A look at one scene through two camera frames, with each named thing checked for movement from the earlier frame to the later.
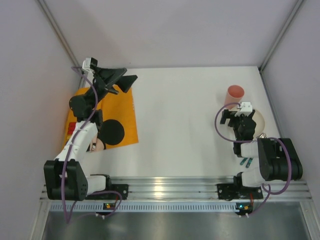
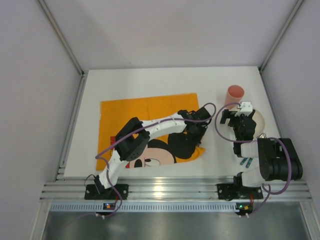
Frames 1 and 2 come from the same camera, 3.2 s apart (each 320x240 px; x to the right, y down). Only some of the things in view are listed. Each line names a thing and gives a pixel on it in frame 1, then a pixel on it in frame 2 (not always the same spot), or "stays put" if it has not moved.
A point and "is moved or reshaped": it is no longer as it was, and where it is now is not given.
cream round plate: x=259 y=119 stays put
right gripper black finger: x=252 y=122 stays put
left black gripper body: x=100 y=78 -> x=194 y=130
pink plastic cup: x=234 y=94 stays put
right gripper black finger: x=226 y=114 stays put
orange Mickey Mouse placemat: x=118 y=126 is moved or reshaped
